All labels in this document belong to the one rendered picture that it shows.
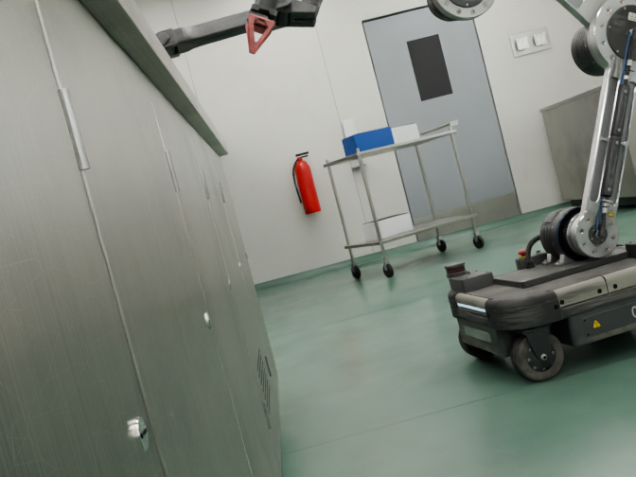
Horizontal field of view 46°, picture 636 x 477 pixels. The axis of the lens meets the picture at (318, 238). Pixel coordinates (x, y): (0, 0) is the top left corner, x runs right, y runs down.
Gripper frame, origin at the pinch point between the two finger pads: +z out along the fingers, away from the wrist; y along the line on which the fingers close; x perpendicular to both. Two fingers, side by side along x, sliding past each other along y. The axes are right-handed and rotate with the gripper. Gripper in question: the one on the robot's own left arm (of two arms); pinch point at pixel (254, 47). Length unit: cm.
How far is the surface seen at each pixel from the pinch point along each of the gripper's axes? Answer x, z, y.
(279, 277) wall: 87, 64, -477
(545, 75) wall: 272, -175, -443
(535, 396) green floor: 93, 68, 6
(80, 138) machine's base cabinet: -13, 46, 135
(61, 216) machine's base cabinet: -12, 51, 143
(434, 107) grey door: 182, -120, -457
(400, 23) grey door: 133, -184, -458
